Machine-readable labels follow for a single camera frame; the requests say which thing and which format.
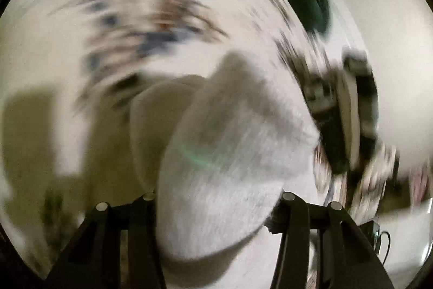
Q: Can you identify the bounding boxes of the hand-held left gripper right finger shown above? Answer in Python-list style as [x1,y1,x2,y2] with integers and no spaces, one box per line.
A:
[271,191,395,289]

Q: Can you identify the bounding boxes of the folded black striped sweater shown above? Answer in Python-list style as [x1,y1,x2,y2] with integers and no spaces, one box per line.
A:
[342,50,380,144]

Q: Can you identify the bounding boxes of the folded black garment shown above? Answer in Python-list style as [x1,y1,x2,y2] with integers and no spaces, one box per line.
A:
[313,103,350,176]

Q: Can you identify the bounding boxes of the folded beige garment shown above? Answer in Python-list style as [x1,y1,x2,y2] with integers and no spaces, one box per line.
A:
[337,72,362,168]

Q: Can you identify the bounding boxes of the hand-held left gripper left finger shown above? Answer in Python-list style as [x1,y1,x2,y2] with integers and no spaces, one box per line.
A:
[45,192,166,289]

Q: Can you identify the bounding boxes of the floral bed blanket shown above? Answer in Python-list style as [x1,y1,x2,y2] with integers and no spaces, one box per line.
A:
[0,0,400,276]

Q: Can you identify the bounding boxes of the white knit sweater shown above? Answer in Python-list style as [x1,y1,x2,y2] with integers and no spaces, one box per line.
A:
[129,52,322,287]

